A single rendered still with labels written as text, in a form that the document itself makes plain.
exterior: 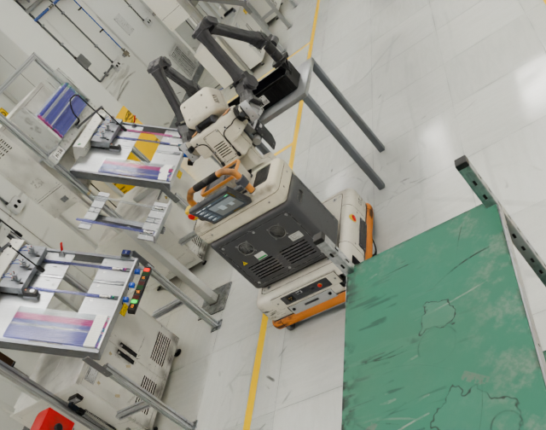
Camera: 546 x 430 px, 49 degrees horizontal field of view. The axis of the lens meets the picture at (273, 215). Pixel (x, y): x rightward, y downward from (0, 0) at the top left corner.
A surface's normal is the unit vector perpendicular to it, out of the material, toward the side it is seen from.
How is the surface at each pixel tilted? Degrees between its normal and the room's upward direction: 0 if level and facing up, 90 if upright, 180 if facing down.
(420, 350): 0
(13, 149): 90
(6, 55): 90
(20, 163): 90
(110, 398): 90
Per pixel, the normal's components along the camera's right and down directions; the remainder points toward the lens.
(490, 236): -0.64, -0.64
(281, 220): -0.14, 0.64
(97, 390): 0.76, -0.44
